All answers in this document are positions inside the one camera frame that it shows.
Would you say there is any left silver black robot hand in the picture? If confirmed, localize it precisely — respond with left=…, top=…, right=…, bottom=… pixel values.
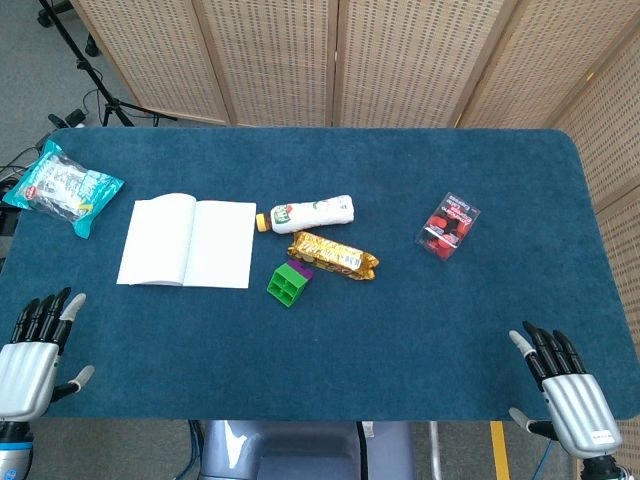
left=0, top=287, right=96, bottom=422

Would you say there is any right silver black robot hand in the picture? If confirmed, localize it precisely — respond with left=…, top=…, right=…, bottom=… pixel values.
left=508, top=320, right=624, bottom=459

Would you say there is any white notebook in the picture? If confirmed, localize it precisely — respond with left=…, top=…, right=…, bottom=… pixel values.
left=116, top=192, right=258, bottom=290

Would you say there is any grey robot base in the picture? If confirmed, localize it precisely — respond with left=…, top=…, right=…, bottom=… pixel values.
left=199, top=419, right=417, bottom=480

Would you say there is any teal snack bag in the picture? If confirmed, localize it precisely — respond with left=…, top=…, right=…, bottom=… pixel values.
left=2, top=139, right=126, bottom=240

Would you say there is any clear box of red pieces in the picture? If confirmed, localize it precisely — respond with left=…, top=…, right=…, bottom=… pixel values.
left=414, top=191, right=482, bottom=263

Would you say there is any black power adapter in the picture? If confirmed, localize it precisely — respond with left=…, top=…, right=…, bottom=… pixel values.
left=48, top=108, right=87, bottom=129

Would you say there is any blue table mat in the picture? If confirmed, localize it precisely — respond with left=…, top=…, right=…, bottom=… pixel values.
left=0, top=127, right=635, bottom=422

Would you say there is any green and purple block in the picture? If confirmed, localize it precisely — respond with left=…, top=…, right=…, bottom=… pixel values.
left=266, top=259, right=315, bottom=309

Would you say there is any gold biscuit packet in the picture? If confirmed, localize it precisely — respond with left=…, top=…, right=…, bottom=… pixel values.
left=286, top=230, right=380, bottom=282

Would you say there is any black tripod stand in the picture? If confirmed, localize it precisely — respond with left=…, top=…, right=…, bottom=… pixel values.
left=37, top=0, right=178, bottom=128

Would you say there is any white drink bottle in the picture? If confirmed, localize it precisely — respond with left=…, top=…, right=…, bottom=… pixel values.
left=255, top=194, right=357, bottom=236

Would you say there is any blue cable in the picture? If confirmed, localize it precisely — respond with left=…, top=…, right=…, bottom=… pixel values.
left=177, top=420, right=206, bottom=480

